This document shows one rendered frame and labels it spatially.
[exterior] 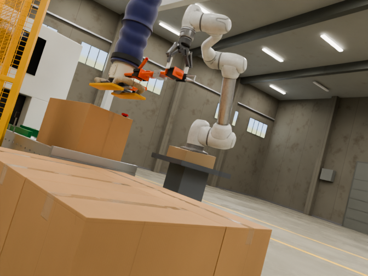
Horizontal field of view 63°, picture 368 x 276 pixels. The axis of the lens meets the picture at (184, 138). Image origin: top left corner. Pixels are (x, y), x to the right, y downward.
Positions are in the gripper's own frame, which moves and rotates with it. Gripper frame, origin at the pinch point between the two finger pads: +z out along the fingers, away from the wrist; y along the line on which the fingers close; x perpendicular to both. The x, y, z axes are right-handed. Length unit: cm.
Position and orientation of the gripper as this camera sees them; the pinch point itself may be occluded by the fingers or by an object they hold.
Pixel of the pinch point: (176, 71)
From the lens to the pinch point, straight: 182.6
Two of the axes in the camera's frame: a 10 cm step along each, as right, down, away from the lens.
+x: 6.7, 1.3, -7.3
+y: -6.9, -2.6, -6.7
